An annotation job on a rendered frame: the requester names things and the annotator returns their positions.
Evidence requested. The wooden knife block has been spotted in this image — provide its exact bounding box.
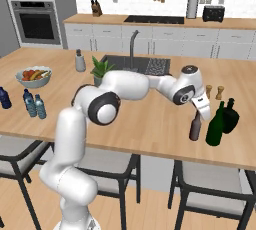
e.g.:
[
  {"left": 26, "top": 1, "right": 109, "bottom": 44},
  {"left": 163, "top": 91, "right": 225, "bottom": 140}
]
[{"left": 90, "top": 0, "right": 103, "bottom": 18}]

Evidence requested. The squat dark green glass bottle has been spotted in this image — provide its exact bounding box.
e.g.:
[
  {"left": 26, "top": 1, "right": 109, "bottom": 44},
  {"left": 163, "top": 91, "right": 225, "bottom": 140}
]
[{"left": 222, "top": 97, "right": 240, "bottom": 134}]

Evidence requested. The steel oven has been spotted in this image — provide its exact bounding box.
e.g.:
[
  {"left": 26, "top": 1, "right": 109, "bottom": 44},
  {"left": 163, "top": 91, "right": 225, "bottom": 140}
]
[{"left": 8, "top": 0, "right": 64, "bottom": 47}]

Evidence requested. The dark sink basin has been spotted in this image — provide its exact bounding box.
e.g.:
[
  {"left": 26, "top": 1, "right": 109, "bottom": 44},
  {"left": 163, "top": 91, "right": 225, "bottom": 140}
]
[{"left": 99, "top": 54, "right": 173, "bottom": 77}]

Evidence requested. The wooden salt shaker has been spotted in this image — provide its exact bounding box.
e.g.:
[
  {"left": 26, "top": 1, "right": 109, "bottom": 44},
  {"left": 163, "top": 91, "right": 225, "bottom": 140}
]
[{"left": 205, "top": 84, "right": 213, "bottom": 100}]

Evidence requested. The wooden pepper shaker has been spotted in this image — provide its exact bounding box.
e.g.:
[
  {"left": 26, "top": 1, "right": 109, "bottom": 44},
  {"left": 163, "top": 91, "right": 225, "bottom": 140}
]
[{"left": 215, "top": 85, "right": 225, "bottom": 101}]

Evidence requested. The bowl of fruit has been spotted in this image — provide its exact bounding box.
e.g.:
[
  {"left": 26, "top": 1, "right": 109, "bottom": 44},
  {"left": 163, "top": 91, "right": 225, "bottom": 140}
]
[{"left": 15, "top": 66, "right": 53, "bottom": 89}]

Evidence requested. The blue plastic water bottle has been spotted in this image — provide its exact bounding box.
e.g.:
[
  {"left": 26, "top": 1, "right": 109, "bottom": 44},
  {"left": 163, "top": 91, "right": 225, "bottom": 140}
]
[{"left": 22, "top": 88, "right": 37, "bottom": 118}]

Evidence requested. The black hob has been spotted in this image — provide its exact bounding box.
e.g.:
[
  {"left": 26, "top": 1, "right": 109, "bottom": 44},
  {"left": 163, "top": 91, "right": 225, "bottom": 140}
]
[{"left": 123, "top": 15, "right": 185, "bottom": 25}]

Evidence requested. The grey tap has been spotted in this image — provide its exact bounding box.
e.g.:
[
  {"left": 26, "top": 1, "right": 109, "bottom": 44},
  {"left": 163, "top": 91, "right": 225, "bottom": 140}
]
[{"left": 129, "top": 29, "right": 140, "bottom": 72}]

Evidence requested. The green potted plant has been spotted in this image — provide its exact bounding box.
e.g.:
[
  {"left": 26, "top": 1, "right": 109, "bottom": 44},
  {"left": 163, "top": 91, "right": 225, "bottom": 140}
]
[{"left": 90, "top": 55, "right": 116, "bottom": 88}]

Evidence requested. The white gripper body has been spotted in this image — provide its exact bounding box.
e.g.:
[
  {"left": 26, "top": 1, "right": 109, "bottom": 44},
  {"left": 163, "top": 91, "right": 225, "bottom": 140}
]
[{"left": 194, "top": 99, "right": 212, "bottom": 122}]

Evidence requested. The white base cupboard run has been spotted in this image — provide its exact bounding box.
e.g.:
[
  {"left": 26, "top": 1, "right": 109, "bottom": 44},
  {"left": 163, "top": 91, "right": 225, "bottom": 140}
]
[{"left": 63, "top": 23, "right": 256, "bottom": 62}]

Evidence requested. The clear plastic water bottle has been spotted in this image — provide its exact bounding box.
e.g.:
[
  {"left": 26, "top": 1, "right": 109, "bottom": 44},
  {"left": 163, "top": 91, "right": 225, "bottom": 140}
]
[{"left": 34, "top": 93, "right": 48, "bottom": 120}]

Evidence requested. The brown glass bottle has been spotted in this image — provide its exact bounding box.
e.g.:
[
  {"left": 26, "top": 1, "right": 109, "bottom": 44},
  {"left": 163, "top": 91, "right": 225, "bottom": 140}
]
[{"left": 188, "top": 111, "right": 203, "bottom": 142}]

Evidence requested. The black toaster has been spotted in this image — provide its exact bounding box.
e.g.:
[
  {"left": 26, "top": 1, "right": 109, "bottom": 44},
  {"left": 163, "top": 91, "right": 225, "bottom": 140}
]
[{"left": 202, "top": 5, "right": 226, "bottom": 23}]

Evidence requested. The paper towel roll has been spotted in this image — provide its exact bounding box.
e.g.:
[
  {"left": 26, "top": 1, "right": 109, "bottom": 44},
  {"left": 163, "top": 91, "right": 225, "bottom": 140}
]
[{"left": 186, "top": 0, "right": 200, "bottom": 20}]

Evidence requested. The tall green glass bottle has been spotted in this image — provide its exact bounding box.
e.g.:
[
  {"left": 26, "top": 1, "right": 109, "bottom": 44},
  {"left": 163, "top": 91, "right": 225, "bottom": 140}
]
[{"left": 205, "top": 100, "right": 226, "bottom": 147}]

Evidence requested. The grey soap dispenser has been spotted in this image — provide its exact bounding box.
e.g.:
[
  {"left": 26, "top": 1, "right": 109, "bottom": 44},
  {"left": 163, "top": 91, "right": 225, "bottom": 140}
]
[{"left": 75, "top": 49, "right": 87, "bottom": 73}]

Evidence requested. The dark blue plastic bottle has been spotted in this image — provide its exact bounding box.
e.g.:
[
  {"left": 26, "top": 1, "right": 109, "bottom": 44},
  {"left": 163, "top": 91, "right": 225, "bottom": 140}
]
[{"left": 0, "top": 86, "right": 13, "bottom": 110}]

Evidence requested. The black stool with grey seat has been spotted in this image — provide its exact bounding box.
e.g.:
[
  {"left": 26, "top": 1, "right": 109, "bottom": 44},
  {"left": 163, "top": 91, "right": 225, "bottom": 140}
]
[
  {"left": 76, "top": 152, "right": 142, "bottom": 230},
  {"left": 0, "top": 135, "right": 54, "bottom": 230},
  {"left": 167, "top": 160, "right": 256, "bottom": 230}
]

